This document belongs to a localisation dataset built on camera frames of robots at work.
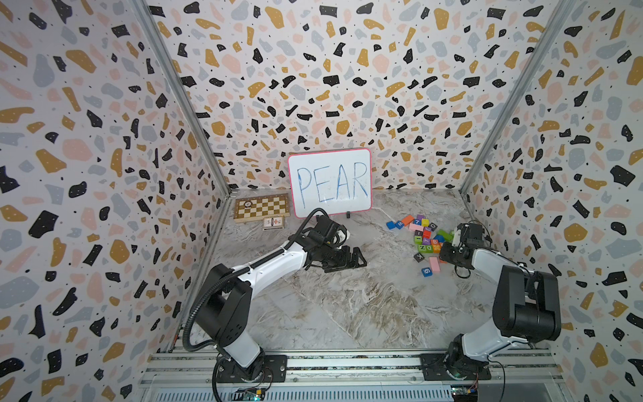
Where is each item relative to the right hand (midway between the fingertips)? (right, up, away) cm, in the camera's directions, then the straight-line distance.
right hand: (448, 251), depth 96 cm
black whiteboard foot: (-38, +14, +14) cm, 43 cm away
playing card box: (-68, +10, +11) cm, 70 cm away
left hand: (-35, -2, -15) cm, 38 cm away
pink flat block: (-5, -5, +1) cm, 7 cm away
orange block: (-11, +12, +16) cm, 23 cm away
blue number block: (-9, -8, -1) cm, 12 cm away
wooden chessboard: (-78, +17, +14) cm, 81 cm away
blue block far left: (-19, +10, +14) cm, 25 cm away
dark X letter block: (-11, -3, +2) cm, 11 cm away
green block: (+3, +5, +7) cm, 9 cm away
